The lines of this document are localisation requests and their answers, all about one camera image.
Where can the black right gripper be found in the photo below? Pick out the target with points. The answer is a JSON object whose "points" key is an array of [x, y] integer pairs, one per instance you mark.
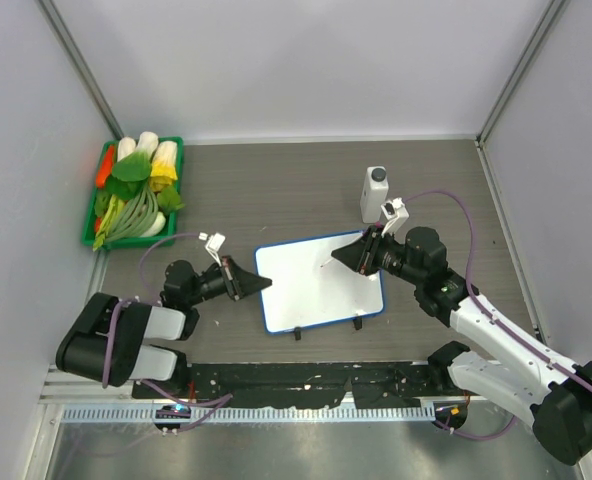
{"points": [[361, 256]]}

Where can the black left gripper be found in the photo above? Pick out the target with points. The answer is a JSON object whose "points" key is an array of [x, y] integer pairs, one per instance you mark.
{"points": [[241, 283]]}

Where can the blue-framed whiteboard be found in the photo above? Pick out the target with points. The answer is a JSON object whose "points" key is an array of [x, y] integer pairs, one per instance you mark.
{"points": [[303, 295]]}

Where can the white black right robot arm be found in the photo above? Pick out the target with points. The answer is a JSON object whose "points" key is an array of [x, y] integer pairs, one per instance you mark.
{"points": [[549, 392]]}

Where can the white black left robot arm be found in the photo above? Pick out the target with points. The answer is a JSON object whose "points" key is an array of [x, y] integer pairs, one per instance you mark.
{"points": [[109, 340]]}

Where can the white bottle black cap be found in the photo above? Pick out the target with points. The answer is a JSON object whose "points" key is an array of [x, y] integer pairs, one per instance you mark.
{"points": [[374, 194]]}

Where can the green toy bean bundle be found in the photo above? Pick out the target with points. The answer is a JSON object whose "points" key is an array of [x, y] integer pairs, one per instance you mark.
{"points": [[140, 218]]}

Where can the yellow white toy napa cabbage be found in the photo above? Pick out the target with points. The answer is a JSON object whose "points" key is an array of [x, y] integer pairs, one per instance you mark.
{"points": [[163, 166]]}

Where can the yellow green toy stalks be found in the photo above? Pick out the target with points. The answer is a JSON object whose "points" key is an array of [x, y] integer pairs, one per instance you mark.
{"points": [[114, 208]]}

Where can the green plastic vegetable tray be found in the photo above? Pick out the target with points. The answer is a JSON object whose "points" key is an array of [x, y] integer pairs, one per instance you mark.
{"points": [[127, 179]]}

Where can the white green toy cabbage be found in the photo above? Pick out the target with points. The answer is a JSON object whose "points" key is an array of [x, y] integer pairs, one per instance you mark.
{"points": [[147, 143]]}

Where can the white toy bok choy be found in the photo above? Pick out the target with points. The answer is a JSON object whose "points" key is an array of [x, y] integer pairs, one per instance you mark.
{"points": [[125, 147]]}

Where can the orange toy carrot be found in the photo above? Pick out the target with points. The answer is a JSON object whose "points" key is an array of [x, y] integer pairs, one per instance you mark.
{"points": [[105, 167]]}

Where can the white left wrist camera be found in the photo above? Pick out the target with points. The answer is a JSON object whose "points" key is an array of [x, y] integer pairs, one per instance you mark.
{"points": [[212, 244]]}

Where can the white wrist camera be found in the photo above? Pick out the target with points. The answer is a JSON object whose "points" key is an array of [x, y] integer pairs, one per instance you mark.
{"points": [[396, 214], [212, 244]]}

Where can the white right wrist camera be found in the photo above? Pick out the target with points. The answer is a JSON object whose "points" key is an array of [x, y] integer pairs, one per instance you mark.
{"points": [[396, 214]]}

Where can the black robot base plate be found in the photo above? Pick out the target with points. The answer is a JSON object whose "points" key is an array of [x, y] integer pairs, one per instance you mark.
{"points": [[316, 385]]}

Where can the white slotted cable duct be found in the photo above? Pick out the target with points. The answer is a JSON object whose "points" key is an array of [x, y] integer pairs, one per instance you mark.
{"points": [[144, 413]]}

